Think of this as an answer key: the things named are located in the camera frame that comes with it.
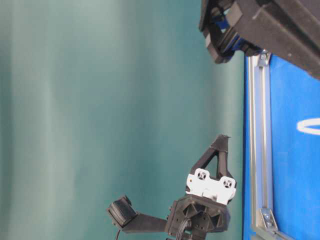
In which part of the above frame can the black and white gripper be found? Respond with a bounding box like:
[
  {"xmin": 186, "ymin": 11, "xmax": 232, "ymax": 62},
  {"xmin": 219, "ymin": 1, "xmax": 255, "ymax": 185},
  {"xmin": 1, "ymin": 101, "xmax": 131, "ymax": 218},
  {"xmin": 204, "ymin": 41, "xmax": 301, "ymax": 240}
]
[{"xmin": 165, "ymin": 134, "xmax": 236, "ymax": 240}]

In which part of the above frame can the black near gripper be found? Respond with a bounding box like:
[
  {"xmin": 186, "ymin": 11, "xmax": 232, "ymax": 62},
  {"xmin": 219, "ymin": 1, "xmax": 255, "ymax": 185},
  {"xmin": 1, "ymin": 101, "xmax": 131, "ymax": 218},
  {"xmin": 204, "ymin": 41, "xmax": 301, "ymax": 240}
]
[{"xmin": 199, "ymin": 0, "xmax": 320, "ymax": 79}]

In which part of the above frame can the white zip tie loop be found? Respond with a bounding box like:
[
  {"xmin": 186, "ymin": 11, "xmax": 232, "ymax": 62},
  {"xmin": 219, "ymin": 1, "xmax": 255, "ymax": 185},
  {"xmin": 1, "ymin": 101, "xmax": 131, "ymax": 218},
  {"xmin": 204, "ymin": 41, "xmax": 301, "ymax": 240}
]
[{"xmin": 296, "ymin": 118, "xmax": 320, "ymax": 136}]

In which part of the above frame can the blue fabric panel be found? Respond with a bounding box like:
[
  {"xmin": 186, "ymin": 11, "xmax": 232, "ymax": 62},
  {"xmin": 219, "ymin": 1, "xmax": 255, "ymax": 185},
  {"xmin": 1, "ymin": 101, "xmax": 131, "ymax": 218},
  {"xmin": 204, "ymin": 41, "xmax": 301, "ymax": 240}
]
[{"xmin": 241, "ymin": 52, "xmax": 320, "ymax": 240}]

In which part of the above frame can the metal corner bracket upper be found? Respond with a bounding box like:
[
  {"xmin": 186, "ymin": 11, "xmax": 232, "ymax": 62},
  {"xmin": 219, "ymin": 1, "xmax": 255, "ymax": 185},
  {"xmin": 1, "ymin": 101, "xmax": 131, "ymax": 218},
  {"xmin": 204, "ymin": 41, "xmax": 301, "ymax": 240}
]
[{"xmin": 257, "ymin": 49, "xmax": 271, "ymax": 67}]

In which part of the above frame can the metal corner bracket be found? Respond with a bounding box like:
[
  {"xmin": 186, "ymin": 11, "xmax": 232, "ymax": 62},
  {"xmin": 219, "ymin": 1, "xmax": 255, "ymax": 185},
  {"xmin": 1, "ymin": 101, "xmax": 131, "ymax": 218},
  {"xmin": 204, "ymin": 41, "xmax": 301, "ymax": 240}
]
[
  {"xmin": 257, "ymin": 49, "xmax": 271, "ymax": 67},
  {"xmin": 259, "ymin": 208, "xmax": 278, "ymax": 231}
]

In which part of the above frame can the aluminium frame rail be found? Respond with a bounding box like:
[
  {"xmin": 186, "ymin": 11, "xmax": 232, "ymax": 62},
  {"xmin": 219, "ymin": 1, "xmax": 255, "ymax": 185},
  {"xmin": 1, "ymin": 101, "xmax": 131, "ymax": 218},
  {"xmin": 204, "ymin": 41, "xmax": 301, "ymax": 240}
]
[{"xmin": 247, "ymin": 55, "xmax": 288, "ymax": 240}]

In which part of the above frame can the metal corner bracket lower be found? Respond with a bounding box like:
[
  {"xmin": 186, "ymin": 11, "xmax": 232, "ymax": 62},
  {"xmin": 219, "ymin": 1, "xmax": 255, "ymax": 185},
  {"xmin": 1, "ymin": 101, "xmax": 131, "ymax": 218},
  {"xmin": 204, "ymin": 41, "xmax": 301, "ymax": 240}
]
[{"xmin": 259, "ymin": 208, "xmax": 278, "ymax": 231}]

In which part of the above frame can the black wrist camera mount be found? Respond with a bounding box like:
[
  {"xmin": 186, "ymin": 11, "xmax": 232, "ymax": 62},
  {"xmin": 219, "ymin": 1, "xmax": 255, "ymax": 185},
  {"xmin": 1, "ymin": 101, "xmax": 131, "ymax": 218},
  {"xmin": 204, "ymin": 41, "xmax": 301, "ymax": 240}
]
[{"xmin": 106, "ymin": 195, "xmax": 167, "ymax": 234}]

